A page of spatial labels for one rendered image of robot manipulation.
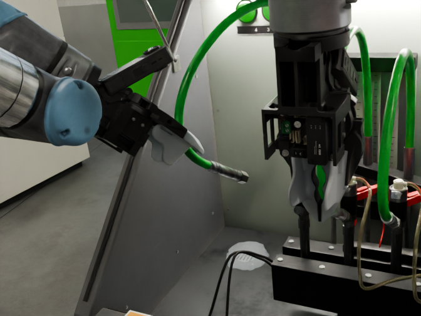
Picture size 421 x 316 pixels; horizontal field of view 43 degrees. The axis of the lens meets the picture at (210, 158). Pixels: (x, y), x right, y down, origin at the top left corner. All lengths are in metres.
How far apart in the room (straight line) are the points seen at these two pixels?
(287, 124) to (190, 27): 0.71
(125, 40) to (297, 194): 3.42
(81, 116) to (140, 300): 0.60
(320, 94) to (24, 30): 0.41
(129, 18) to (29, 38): 3.14
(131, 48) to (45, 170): 1.05
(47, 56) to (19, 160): 3.06
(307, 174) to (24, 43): 0.39
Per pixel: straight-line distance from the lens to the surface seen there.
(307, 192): 0.60
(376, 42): 1.13
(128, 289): 1.07
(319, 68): 0.49
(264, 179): 1.31
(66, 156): 4.03
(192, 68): 0.82
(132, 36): 3.89
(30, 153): 3.83
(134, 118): 0.77
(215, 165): 0.88
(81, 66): 0.75
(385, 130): 0.73
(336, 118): 0.49
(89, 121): 0.61
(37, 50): 0.74
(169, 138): 0.80
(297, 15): 0.49
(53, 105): 0.58
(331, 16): 0.49
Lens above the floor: 1.55
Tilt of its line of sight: 23 degrees down
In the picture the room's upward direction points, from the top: 7 degrees counter-clockwise
